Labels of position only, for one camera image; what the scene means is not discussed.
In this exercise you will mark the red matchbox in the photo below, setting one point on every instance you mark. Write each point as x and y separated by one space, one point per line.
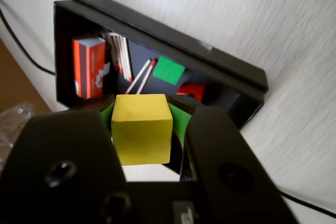
89 69

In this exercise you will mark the clear plastic bag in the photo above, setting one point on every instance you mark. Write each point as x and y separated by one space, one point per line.
13 121

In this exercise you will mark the black cardboard box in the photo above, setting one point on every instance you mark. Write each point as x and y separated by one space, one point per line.
63 51

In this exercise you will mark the red wooden cube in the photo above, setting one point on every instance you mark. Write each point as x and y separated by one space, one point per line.
193 90

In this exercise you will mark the yellow wooden cube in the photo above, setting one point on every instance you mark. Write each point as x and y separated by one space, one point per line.
141 132

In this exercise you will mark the green wooden cube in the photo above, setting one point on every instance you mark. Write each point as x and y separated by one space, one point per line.
169 70

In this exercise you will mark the large brown cardboard box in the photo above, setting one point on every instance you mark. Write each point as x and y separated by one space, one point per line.
15 82

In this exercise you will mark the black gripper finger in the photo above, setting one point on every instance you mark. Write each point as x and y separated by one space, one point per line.
65 155
225 155

